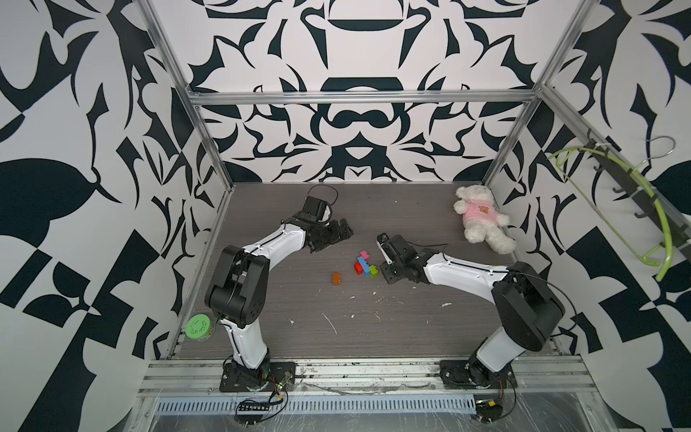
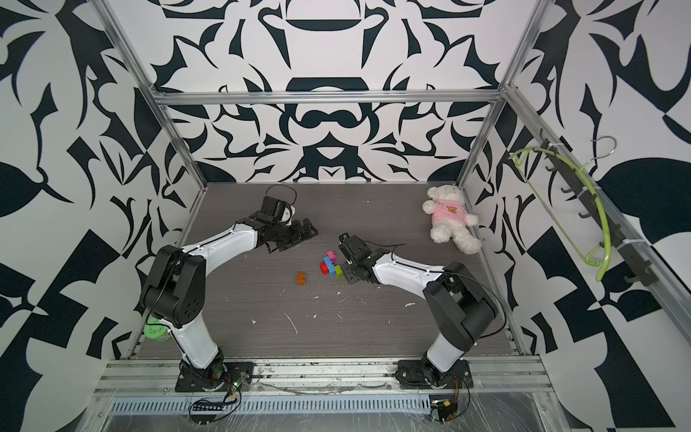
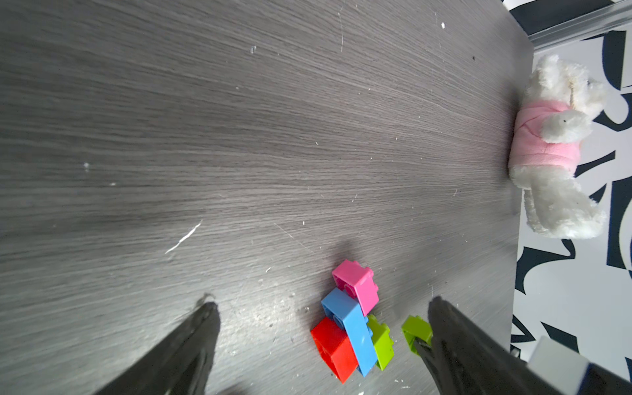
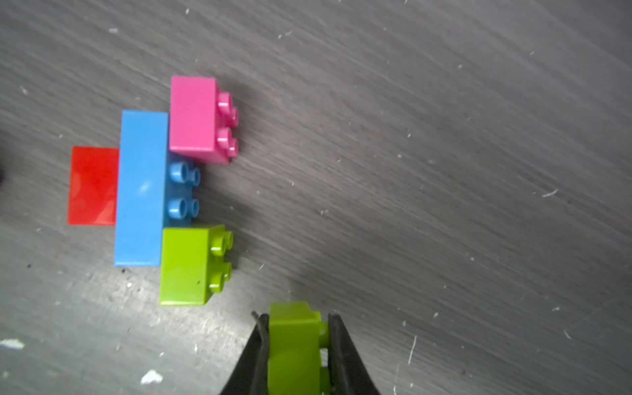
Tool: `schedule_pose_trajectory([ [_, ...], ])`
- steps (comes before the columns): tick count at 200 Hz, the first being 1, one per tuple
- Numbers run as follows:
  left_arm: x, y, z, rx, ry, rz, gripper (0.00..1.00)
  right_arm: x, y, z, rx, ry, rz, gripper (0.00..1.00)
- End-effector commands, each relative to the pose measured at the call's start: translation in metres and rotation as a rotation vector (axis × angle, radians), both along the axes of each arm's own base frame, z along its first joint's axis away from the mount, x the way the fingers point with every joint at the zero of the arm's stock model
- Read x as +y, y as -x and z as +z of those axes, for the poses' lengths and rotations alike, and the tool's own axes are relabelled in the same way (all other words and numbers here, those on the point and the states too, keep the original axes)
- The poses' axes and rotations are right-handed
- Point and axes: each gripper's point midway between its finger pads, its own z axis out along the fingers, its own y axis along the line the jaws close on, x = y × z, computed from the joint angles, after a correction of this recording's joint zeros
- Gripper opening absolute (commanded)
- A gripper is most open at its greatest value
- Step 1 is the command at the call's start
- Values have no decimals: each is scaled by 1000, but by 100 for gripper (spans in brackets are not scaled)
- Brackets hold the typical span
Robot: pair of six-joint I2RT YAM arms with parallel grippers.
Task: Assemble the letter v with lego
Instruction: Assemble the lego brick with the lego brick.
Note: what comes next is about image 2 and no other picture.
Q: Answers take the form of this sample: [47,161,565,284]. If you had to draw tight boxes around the black connector box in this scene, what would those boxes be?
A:
[429,399,459,424]
[187,399,226,426]

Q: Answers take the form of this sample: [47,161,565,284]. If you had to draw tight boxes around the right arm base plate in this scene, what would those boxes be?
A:
[394,357,474,390]

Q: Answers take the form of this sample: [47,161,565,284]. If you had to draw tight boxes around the white teddy bear pink shirt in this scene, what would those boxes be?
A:
[422,185,482,255]

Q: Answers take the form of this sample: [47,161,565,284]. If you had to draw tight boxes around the black connector box left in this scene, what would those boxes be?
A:
[187,399,226,426]

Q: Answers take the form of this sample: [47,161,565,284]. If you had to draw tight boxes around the blue long lego brick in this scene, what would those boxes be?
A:
[323,257,336,276]

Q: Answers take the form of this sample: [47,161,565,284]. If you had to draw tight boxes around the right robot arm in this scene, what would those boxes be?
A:
[338,233,506,387]

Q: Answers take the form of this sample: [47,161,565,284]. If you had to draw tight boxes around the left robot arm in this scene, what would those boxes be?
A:
[140,196,319,390]

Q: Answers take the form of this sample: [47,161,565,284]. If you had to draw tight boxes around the white vent grille strip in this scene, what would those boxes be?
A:
[110,394,431,416]

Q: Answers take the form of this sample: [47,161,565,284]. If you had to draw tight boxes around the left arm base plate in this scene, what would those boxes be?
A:
[175,360,256,393]

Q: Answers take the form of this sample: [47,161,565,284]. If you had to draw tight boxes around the black connector box right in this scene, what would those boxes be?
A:
[429,399,459,424]

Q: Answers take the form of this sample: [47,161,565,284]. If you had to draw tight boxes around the green clothes hanger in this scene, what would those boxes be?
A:
[509,147,601,279]

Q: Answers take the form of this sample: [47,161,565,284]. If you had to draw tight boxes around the black wall hook rack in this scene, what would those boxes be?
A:
[539,131,660,286]

